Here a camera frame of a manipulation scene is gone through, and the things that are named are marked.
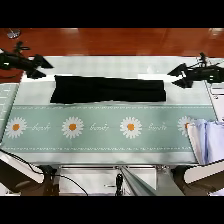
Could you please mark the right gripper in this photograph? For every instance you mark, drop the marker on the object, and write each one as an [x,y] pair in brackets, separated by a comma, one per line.
[199,74]

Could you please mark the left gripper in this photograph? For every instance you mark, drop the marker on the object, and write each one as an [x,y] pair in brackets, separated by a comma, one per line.
[24,63]

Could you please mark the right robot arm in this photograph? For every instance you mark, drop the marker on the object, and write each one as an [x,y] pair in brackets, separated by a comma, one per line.
[203,175]

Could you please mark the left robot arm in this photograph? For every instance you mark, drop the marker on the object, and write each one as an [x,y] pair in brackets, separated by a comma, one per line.
[13,175]

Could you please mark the light blue garment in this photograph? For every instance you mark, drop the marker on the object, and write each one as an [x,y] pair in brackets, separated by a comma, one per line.
[210,141]

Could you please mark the black garment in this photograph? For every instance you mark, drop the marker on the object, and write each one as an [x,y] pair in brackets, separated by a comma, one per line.
[106,90]

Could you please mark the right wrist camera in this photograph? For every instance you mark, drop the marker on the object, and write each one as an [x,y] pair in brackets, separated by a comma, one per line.
[203,60]

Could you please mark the silver frame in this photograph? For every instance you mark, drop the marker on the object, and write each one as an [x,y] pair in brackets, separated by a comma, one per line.
[140,185]

